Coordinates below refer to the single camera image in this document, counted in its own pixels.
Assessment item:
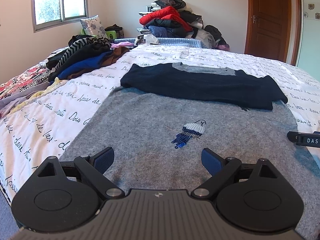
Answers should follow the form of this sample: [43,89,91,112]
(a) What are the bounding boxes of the purple garment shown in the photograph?
[111,41,135,49]

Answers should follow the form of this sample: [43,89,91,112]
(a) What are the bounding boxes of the light blue knitted blanket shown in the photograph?
[112,37,207,48]

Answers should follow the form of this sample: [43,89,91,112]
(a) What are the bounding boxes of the grey sweater navy sleeves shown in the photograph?
[58,61,320,240]

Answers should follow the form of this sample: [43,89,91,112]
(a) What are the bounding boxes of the white plastic bag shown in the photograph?
[134,34,159,46]

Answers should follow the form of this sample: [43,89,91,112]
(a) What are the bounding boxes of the floral white pillow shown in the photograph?
[80,15,107,37]

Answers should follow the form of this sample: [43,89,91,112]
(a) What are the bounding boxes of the black backpack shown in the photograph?
[204,25,229,46]

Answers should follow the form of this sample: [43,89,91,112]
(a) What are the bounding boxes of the aluminium sliding window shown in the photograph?
[31,0,88,32]

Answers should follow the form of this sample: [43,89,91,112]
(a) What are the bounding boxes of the red puffer jacket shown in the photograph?
[139,6,193,32]

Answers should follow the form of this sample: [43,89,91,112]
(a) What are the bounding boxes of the brown wooden door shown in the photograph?
[245,0,302,66]

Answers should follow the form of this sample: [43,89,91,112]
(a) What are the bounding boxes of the black white zigzag garment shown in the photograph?
[48,36,111,81]

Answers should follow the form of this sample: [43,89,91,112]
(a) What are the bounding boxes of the red floral bedsheet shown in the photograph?
[0,64,51,99]

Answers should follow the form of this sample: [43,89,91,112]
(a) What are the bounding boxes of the green plastic chair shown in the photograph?
[80,29,118,40]

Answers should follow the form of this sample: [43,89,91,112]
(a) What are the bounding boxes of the royal blue garment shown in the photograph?
[57,50,113,80]

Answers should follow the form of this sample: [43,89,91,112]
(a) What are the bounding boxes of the white script-print bedspread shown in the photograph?
[1,45,319,202]

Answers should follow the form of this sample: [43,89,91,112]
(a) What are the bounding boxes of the brown garment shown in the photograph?
[67,47,130,80]

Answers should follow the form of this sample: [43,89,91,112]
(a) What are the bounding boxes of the pile of dark clothes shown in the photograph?
[137,0,229,51]

